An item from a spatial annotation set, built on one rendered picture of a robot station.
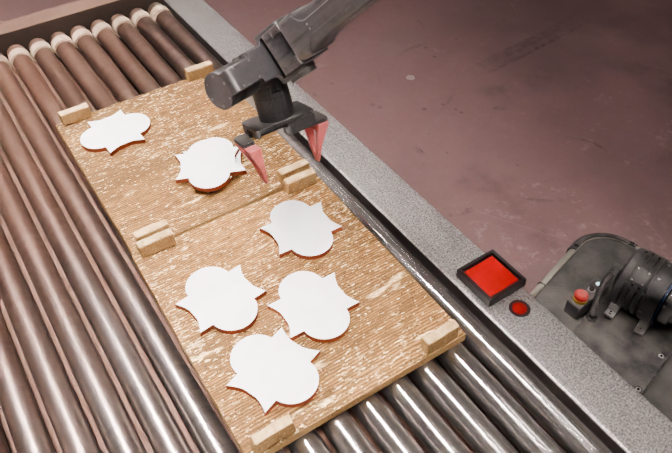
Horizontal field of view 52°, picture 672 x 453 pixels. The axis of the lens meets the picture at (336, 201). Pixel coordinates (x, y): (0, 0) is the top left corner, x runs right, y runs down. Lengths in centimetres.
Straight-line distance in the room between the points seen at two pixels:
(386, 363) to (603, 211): 178
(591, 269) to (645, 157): 93
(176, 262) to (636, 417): 70
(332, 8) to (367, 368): 48
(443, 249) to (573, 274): 98
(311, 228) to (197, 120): 39
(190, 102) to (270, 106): 41
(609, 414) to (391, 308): 33
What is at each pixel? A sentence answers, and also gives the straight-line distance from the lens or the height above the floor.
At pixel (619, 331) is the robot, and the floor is 26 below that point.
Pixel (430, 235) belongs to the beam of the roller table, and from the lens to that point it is 118.
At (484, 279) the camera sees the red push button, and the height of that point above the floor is 93.
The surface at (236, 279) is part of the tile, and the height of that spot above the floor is 95.
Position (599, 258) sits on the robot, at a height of 24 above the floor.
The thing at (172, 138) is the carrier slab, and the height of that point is 94.
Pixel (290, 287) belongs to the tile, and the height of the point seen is 95.
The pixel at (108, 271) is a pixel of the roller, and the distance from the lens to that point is 118.
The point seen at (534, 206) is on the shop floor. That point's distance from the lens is 261.
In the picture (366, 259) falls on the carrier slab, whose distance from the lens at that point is 110.
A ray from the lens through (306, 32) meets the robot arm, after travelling 95.
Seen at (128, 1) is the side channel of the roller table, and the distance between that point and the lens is 186.
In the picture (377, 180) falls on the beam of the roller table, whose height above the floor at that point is 91.
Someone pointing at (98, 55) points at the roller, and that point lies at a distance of 170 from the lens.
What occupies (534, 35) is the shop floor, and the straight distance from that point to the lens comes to 359.
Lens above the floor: 176
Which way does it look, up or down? 44 degrees down
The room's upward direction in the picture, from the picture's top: 1 degrees counter-clockwise
